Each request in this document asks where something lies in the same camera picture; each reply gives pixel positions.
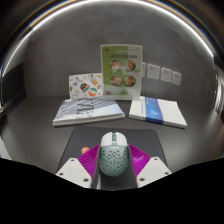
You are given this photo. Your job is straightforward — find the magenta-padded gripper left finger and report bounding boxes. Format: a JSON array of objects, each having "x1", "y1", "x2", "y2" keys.
[{"x1": 55, "y1": 143, "x2": 102, "y2": 189}]

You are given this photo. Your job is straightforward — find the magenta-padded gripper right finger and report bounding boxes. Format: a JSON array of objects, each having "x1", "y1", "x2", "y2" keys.
[{"x1": 128, "y1": 143, "x2": 173, "y2": 188}]

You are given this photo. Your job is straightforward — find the white and green computer mouse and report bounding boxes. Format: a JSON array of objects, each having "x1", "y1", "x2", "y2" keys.
[{"x1": 98, "y1": 131, "x2": 130, "y2": 178}]

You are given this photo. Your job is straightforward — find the black printed mouse pad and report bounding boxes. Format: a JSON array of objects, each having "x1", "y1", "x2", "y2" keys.
[{"x1": 56, "y1": 125, "x2": 168, "y2": 191}]

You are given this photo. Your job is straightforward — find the white book with blue band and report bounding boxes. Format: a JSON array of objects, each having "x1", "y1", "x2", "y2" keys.
[{"x1": 128, "y1": 95, "x2": 188, "y2": 129}]

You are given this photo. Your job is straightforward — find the grey striped book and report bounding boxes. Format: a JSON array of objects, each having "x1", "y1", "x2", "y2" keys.
[{"x1": 52, "y1": 96, "x2": 126, "y2": 127}]

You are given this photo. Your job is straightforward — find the white card with colourful stickers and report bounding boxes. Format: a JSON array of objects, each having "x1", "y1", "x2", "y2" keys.
[{"x1": 68, "y1": 72, "x2": 104, "y2": 100}]

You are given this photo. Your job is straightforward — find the green menu sign stand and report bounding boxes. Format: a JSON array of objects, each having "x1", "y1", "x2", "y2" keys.
[{"x1": 100, "y1": 43, "x2": 144, "y2": 101}]

